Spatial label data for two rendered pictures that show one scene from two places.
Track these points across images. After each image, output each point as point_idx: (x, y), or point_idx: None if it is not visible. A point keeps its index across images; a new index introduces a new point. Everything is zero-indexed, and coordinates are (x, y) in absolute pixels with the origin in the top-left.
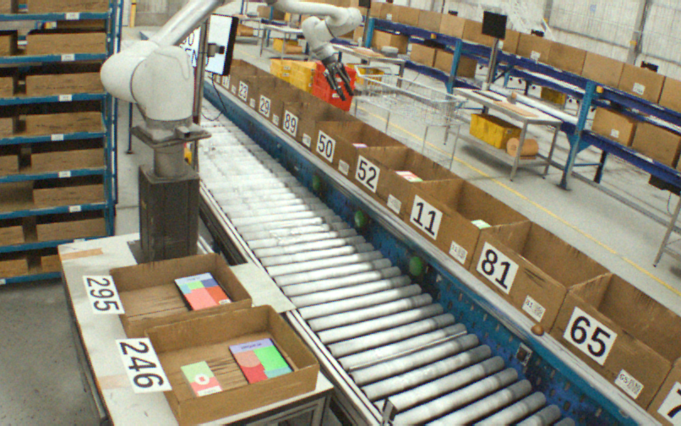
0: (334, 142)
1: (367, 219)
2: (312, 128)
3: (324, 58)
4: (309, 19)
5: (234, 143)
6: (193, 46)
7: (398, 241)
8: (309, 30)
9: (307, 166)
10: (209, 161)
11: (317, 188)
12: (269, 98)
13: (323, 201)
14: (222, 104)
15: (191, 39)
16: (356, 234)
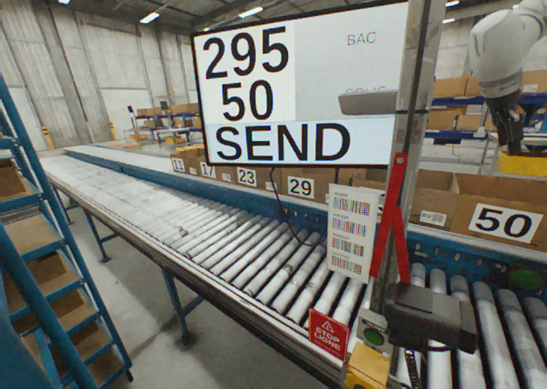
0: (538, 216)
1: None
2: (448, 203)
3: (514, 92)
4: (512, 12)
5: (294, 242)
6: (274, 119)
7: None
8: (517, 37)
9: (456, 252)
10: (327, 303)
11: (535, 288)
12: (308, 178)
13: (522, 294)
14: None
15: (261, 101)
16: None
